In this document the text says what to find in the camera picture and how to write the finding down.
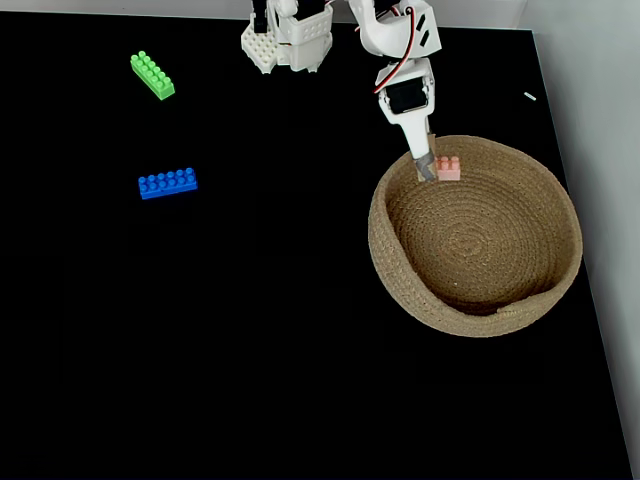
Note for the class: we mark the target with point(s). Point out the pink lego block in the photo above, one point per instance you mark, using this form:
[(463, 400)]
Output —
[(449, 170)]

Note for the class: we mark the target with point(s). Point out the blue lego block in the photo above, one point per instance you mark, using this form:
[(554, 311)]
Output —
[(167, 184)]

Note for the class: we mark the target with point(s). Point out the green lego block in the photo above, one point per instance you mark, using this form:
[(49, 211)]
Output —
[(152, 75)]

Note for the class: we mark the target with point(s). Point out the small white scrap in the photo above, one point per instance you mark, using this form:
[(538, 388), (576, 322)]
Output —
[(530, 96)]

